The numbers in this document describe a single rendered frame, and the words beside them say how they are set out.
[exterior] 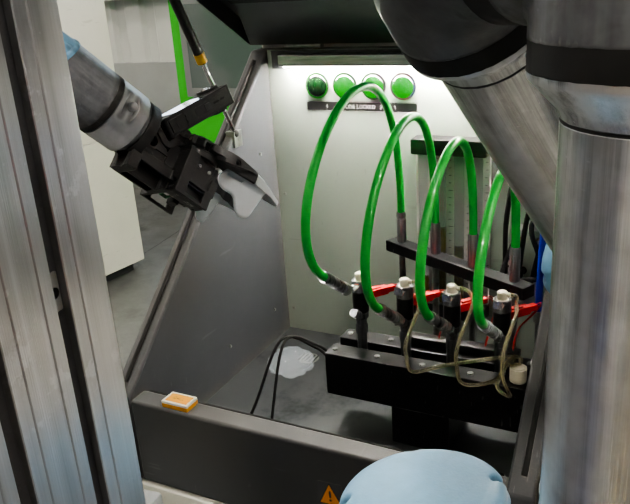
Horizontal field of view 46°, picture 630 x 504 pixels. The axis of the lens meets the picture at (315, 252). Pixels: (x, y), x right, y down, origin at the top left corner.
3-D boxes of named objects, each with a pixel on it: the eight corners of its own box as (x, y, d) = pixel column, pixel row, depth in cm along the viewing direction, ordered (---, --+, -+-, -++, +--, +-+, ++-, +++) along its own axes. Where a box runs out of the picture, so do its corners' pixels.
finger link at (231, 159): (243, 191, 96) (183, 159, 93) (247, 180, 97) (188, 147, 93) (259, 182, 92) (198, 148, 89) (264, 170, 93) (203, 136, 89)
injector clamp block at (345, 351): (329, 426, 134) (324, 351, 129) (352, 398, 142) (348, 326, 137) (521, 471, 119) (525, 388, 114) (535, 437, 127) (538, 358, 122)
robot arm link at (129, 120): (97, 84, 88) (138, 70, 82) (127, 106, 91) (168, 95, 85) (71, 137, 85) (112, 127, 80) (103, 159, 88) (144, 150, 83)
